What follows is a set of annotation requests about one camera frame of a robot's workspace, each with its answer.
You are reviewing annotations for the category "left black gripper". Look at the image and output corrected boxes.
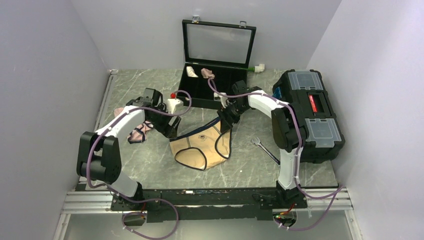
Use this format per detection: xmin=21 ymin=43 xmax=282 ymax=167
xmin=147 ymin=104 xmax=181 ymax=139

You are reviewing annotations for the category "aluminium frame rail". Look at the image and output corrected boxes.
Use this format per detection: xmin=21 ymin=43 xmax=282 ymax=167
xmin=53 ymin=69 xmax=119 ymax=240

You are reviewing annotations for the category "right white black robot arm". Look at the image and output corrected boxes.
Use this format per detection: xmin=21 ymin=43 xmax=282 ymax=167
xmin=207 ymin=78 xmax=304 ymax=208

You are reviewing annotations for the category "green white pipe fitting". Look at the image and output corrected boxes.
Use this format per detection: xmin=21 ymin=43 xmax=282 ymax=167
xmin=247 ymin=64 xmax=265 ymax=73

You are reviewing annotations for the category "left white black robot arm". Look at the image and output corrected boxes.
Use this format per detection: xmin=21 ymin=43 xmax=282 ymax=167
xmin=76 ymin=88 xmax=183 ymax=210

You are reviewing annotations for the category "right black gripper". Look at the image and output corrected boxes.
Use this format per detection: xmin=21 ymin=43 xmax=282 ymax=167
xmin=217 ymin=101 xmax=249 ymax=134

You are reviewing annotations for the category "black compartment storage box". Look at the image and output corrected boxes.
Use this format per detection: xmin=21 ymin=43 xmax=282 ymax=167
xmin=176 ymin=19 xmax=257 ymax=110

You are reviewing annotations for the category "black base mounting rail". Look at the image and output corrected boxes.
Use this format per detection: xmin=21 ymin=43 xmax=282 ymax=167
xmin=110 ymin=187 xmax=308 ymax=223

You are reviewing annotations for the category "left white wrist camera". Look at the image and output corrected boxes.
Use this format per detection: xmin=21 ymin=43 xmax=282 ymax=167
xmin=164 ymin=92 xmax=184 ymax=116

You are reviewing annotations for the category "steel combination wrench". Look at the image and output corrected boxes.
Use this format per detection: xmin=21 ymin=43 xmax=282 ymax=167
xmin=251 ymin=137 xmax=281 ymax=166

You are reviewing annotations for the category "pink underwear navy trim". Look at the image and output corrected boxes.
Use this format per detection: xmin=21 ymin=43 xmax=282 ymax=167
xmin=109 ymin=106 xmax=154 ymax=144

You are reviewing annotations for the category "beige underwear navy trim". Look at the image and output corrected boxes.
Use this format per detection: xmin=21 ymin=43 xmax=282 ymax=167
xmin=169 ymin=117 xmax=232 ymax=171

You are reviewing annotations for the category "black plastic toolbox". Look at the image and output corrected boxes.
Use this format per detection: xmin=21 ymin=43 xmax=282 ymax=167
xmin=272 ymin=69 xmax=346 ymax=164

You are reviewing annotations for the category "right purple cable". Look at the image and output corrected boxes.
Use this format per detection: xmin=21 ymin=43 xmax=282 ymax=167
xmin=207 ymin=77 xmax=344 ymax=232

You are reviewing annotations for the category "rolled white underwear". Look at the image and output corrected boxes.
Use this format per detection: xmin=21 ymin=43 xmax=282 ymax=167
xmin=185 ymin=66 xmax=199 ymax=78

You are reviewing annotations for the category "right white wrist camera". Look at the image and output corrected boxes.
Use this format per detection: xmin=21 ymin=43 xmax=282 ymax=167
xmin=213 ymin=92 xmax=228 ymax=108

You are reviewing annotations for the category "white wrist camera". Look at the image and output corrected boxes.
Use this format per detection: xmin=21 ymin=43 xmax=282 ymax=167
xmin=164 ymin=92 xmax=184 ymax=116
xmin=213 ymin=92 xmax=228 ymax=108

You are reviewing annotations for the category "rolled pink underwear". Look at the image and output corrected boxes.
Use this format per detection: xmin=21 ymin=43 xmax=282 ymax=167
xmin=201 ymin=68 xmax=215 ymax=80

